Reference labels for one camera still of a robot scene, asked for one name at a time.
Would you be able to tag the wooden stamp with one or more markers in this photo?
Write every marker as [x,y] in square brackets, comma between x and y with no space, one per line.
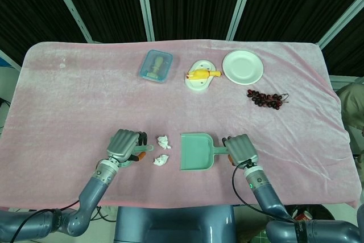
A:
[156,66]

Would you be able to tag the green plastic dustpan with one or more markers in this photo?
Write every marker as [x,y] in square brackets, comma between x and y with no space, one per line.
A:
[196,152]

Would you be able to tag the white paper ball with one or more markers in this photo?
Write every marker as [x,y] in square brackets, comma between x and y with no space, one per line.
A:
[164,141]
[160,160]

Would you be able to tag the blue-grey robot torso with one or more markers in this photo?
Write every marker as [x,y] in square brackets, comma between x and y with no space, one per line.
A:
[174,224]

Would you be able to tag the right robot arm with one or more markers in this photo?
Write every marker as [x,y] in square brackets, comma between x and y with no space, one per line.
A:
[273,206]

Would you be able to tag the red printed can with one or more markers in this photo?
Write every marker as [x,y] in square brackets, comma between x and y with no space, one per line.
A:
[301,215]

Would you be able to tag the blue lidded plastic container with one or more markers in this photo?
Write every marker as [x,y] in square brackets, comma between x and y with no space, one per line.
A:
[156,66]

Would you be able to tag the white oval soap dish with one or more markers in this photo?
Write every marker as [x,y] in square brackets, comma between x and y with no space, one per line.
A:
[200,79]

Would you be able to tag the green hand brush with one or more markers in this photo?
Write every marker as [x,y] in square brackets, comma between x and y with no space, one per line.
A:
[143,148]

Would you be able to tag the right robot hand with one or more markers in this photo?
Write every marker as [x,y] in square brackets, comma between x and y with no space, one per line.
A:
[241,149]

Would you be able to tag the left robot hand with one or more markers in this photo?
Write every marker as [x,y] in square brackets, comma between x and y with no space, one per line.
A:
[123,143]

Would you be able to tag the yellow rubber chicken toy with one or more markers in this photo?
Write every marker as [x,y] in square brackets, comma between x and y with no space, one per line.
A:
[200,74]

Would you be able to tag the dark red grape bunch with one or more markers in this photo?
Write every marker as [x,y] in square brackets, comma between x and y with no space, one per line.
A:
[264,99]

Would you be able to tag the white round plate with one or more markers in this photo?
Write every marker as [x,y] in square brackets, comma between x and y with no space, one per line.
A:
[243,67]

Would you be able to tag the pink velvet tablecloth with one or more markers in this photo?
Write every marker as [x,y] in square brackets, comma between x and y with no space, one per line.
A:
[85,106]

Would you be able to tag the beige cloth bundle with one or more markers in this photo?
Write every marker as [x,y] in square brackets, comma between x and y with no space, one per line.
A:
[352,100]

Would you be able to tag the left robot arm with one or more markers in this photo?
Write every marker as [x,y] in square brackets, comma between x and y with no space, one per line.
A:
[85,197]

